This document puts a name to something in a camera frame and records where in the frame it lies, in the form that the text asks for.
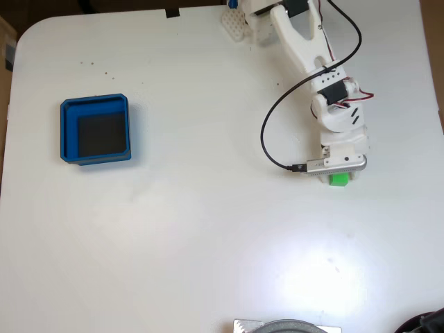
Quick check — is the green cube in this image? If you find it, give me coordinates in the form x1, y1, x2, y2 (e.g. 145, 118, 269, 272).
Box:
328, 173, 350, 188

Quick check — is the blue box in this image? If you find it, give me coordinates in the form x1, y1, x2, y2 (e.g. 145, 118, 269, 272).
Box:
60, 92, 133, 167

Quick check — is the brown cardboard box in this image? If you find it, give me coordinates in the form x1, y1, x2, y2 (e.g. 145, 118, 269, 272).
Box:
0, 13, 18, 195

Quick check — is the brown cardboard panel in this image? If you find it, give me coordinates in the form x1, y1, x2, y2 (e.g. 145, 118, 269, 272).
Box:
418, 0, 444, 136

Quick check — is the black round object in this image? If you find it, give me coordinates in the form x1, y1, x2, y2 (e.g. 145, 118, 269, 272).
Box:
395, 307, 444, 333

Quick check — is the dark round base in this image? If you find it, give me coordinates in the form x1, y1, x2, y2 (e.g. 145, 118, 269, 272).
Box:
255, 318, 329, 333

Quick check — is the silver ribbed plate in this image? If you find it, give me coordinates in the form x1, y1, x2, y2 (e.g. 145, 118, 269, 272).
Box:
232, 318, 343, 333

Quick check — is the silver bar camera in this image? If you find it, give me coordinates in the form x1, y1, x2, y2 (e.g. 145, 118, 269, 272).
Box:
305, 154, 368, 179

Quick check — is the black camera cable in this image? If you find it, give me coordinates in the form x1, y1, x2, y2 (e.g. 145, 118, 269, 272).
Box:
260, 0, 364, 174

